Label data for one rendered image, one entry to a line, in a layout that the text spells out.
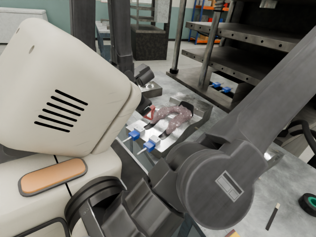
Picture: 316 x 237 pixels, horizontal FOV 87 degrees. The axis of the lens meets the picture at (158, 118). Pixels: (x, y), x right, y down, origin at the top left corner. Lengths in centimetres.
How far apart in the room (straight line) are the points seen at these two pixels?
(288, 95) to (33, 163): 34
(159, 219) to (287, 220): 70
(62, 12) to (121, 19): 701
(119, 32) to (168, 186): 45
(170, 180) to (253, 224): 60
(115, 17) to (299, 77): 45
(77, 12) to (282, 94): 45
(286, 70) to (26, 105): 31
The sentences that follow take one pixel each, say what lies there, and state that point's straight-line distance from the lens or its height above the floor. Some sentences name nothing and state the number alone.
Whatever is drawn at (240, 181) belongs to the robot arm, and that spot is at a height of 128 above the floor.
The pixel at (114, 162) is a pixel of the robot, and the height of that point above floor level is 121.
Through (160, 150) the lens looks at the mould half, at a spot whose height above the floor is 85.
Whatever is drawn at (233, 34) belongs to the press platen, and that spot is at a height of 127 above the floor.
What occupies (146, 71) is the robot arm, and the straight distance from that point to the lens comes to 64.
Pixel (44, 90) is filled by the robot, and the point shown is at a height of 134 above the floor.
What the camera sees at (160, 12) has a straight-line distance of 477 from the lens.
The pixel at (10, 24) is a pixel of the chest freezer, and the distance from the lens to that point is 700.
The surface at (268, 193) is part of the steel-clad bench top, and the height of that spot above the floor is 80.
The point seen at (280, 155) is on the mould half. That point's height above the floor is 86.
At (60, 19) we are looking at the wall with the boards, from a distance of 757.
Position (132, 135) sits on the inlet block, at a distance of 84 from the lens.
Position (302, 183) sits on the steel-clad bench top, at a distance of 104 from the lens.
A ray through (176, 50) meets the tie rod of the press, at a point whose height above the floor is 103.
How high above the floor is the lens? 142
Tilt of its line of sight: 35 degrees down
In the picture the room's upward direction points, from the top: 5 degrees clockwise
